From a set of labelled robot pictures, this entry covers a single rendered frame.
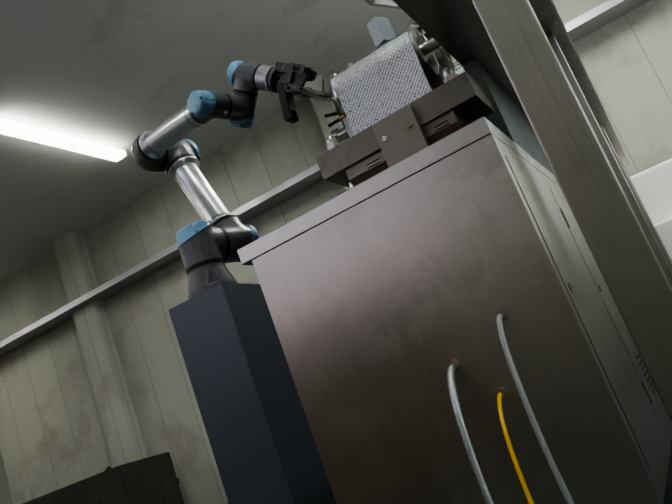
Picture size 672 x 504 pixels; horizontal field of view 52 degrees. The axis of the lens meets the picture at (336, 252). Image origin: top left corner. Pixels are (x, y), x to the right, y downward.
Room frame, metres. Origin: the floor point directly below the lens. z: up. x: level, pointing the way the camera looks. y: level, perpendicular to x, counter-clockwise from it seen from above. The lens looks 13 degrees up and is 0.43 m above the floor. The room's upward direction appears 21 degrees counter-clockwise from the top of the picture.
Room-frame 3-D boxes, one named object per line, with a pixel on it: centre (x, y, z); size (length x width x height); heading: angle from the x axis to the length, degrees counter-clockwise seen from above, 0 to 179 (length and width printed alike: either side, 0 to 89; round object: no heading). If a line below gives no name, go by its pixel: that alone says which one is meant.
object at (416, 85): (1.65, -0.26, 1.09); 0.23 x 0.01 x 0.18; 66
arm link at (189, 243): (1.97, 0.37, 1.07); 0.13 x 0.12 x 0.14; 139
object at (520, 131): (2.59, -0.93, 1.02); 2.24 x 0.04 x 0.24; 156
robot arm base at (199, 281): (1.96, 0.38, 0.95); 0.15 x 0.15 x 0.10
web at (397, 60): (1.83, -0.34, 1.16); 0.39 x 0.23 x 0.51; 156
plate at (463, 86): (1.53, -0.25, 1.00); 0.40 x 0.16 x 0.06; 66
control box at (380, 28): (2.25, -0.43, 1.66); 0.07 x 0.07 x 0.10; 40
